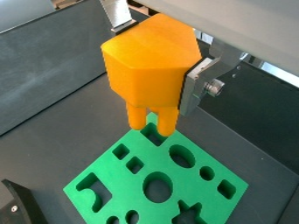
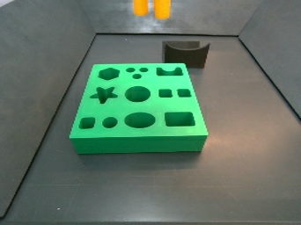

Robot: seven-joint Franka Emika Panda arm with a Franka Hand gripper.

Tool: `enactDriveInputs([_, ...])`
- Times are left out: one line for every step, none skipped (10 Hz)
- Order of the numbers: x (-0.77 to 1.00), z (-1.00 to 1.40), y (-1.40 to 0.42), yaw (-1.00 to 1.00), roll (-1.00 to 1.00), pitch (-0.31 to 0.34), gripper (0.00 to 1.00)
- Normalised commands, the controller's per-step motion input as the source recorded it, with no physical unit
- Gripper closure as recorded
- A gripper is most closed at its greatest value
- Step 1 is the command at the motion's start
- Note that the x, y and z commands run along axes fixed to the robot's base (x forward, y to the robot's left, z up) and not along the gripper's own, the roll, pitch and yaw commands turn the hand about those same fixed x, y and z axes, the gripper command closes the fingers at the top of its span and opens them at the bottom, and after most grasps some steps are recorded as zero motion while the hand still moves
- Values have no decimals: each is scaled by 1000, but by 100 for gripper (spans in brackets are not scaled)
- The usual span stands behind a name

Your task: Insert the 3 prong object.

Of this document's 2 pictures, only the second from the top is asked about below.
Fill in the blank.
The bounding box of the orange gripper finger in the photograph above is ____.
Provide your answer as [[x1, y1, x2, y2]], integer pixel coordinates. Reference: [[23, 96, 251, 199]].
[[154, 0, 171, 19], [132, 0, 148, 16]]

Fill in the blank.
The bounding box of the black curved U-shaped piece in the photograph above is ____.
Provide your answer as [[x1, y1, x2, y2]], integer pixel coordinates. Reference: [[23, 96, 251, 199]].
[[162, 40, 210, 69]]

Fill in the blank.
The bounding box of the green shape sorter block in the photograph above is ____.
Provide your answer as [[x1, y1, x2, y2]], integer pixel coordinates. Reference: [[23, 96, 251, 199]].
[[70, 63, 209, 154]]

